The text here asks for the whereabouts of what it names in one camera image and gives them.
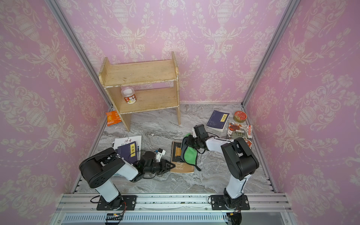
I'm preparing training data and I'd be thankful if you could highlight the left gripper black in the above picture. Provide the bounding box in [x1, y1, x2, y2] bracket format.
[144, 159, 177, 176]

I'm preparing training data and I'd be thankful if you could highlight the black and tan book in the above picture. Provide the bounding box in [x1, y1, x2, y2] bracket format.
[170, 141, 195, 173]

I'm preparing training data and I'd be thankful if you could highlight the green cloth with black trim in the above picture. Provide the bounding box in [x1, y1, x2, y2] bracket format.
[181, 133, 201, 171]

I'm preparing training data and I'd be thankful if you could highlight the dark purple book yellow label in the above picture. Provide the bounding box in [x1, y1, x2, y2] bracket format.
[206, 110, 230, 132]

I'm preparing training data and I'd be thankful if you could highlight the dark blue book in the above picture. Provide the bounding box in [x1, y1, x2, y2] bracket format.
[116, 141, 138, 164]

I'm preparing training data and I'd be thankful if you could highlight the white book blue swirl cover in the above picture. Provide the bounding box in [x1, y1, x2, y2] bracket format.
[112, 136, 142, 160]

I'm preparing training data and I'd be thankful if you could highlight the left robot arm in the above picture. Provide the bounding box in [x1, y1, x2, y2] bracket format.
[79, 148, 176, 211]

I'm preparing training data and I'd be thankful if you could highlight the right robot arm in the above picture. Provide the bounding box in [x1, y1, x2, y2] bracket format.
[181, 124, 259, 210]

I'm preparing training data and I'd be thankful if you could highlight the red illustrated Chinese book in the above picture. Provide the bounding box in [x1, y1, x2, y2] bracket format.
[226, 122, 253, 149]

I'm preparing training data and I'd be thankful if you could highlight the red round tin can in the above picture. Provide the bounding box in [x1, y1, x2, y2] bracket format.
[233, 111, 248, 123]

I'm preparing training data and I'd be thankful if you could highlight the orange snack packet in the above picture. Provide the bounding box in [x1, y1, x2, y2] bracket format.
[106, 111, 122, 126]

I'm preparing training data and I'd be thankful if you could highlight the white plastic jar red label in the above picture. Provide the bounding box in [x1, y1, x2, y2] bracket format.
[121, 87, 137, 104]

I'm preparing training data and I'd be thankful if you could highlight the wooden two-tier shelf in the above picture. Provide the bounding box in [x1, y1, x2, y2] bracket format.
[98, 52, 181, 131]

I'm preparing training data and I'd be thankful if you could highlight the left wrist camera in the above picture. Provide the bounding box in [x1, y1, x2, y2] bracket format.
[155, 148, 166, 162]

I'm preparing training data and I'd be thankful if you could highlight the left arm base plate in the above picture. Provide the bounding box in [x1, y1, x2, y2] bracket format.
[96, 195, 137, 211]

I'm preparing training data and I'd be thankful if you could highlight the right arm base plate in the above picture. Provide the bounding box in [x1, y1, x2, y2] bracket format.
[209, 195, 250, 211]

